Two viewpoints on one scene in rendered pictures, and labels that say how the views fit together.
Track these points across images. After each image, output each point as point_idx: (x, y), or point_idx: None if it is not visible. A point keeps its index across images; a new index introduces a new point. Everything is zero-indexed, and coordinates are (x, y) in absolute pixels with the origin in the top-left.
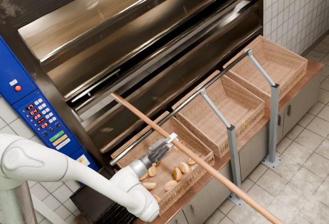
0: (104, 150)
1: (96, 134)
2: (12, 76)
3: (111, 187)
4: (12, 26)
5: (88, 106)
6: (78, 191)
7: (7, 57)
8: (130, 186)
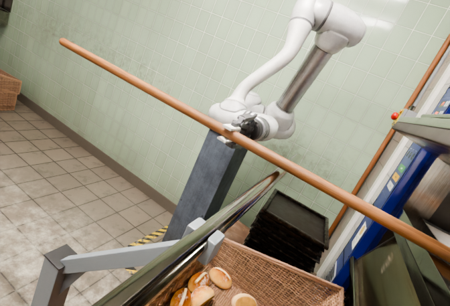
0: (353, 258)
1: (388, 247)
2: None
3: (259, 67)
4: None
5: (398, 124)
6: (325, 221)
7: None
8: (250, 111)
